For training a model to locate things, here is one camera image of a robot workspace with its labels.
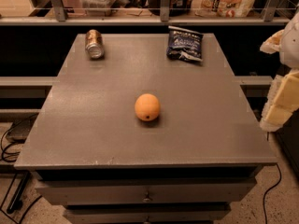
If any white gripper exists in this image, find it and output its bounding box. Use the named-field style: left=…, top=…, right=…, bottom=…
left=259, top=29, right=299, bottom=133

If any blue chip bag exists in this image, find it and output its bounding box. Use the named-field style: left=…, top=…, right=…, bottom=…
left=166, top=26, right=204, bottom=63

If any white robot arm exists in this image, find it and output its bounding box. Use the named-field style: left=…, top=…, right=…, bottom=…
left=260, top=13, right=299, bottom=132

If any colourful snack bag on shelf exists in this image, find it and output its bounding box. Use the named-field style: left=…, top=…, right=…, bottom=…
left=195, top=0, right=255, bottom=18

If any orange fruit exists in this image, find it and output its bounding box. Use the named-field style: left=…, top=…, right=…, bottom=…
left=135, top=93, right=160, bottom=121

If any grey drawer cabinet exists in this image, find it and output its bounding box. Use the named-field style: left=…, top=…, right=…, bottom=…
left=16, top=34, right=277, bottom=224

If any round metal drawer knob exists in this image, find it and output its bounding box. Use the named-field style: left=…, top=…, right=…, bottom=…
left=143, top=195, right=152, bottom=203

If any brown soda can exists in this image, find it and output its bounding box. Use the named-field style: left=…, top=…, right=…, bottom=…
left=85, top=29, right=105, bottom=59

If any black power adapter box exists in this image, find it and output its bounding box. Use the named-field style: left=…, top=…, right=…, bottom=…
left=6, top=119, right=34, bottom=143

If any black cable right floor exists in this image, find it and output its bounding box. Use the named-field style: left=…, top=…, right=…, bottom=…
left=262, top=163, right=283, bottom=224

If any grey metal shelf rail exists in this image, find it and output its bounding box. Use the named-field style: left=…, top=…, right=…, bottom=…
left=0, top=0, right=298, bottom=26

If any black cables left floor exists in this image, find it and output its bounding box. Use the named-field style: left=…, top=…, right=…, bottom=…
left=0, top=114, right=43, bottom=224

